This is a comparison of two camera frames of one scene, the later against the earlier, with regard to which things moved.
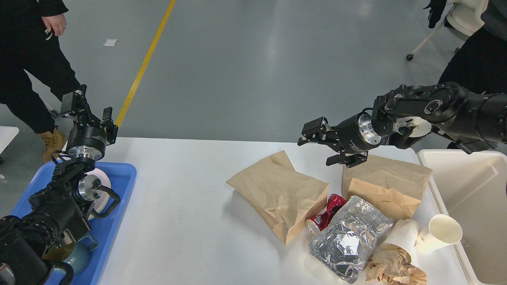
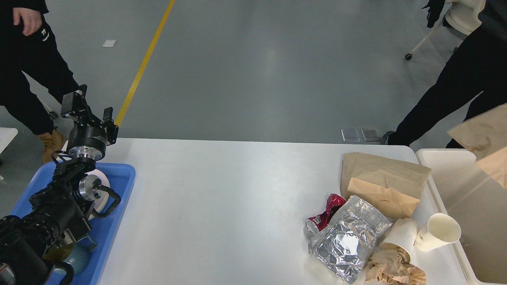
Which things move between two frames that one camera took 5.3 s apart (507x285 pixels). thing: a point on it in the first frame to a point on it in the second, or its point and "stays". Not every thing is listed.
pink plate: (105, 197) stays
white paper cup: (443, 230) stays
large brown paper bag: (286, 198) to (485, 135)
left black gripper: (87, 139) stays
